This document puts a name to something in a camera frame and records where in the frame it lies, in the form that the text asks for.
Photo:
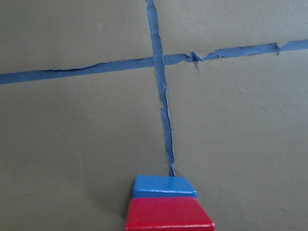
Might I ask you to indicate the red cube block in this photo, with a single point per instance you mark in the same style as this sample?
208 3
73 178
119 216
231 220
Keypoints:
167 214

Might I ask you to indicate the blue cube block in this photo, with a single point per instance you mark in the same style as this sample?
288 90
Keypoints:
162 186

